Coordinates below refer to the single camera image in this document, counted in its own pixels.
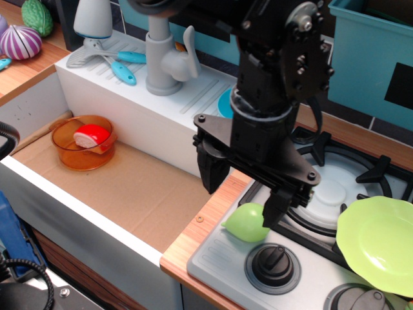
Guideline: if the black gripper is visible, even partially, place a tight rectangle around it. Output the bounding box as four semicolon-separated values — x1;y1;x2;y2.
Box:
193;114;321;229

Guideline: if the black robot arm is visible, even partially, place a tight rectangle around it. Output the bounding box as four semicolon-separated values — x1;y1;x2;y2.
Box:
131;1;334;229

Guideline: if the green toy pear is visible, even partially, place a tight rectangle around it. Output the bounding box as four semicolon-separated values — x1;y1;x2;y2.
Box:
221;203;270;243

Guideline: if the orange transparent pot bowl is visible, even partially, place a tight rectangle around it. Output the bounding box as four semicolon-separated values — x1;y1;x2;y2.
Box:
50;115;117;171

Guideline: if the blue round lid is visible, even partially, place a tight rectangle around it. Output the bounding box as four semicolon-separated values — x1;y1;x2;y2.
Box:
217;89;233;119

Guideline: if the black stove knob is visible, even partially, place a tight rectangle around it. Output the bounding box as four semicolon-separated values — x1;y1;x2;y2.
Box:
244;243;301;295

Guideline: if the cardboard sheet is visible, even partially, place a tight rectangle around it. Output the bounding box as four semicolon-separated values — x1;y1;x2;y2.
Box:
13;114;210;253

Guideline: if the grey toy stove top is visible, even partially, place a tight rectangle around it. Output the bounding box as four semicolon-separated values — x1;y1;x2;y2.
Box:
187;132;412;309

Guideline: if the black stove burner grate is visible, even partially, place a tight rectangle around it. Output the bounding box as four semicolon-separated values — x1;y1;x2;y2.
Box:
238;126;413;271

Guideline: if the light green plastic plate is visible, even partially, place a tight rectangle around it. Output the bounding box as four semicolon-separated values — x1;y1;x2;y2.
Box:
336;196;412;298

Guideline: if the grey toy faucet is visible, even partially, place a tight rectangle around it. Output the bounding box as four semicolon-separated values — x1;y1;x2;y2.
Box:
145;17;201;96

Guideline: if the grey stove knob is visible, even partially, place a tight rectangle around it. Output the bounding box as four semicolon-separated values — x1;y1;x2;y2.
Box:
323;284;394;310

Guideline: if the red toy apple half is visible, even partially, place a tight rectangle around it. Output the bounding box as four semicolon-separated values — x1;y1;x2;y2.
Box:
73;124;110;149

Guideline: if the teal plastic bin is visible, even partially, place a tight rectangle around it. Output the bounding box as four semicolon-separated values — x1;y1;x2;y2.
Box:
328;1;412;130

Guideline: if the white toy sink basin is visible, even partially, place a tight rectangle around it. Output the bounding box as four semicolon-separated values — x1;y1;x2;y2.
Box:
0;30;241;310

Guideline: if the white blue-rimmed cup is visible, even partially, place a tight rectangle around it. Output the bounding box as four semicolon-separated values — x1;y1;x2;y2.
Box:
74;0;112;39

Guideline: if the purple striped toy onion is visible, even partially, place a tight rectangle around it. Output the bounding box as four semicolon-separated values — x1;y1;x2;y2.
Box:
1;25;43;60

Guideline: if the green toy vegetable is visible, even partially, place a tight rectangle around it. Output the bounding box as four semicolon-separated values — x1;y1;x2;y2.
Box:
21;0;54;37

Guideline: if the grey utensil blue handle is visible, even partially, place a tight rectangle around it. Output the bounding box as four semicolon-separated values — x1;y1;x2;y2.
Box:
83;38;137;85

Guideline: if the grey spatula blue handle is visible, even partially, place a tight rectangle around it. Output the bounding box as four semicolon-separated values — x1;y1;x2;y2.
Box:
66;46;146;68

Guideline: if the black cable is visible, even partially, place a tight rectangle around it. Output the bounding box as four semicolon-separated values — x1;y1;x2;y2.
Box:
0;258;55;310

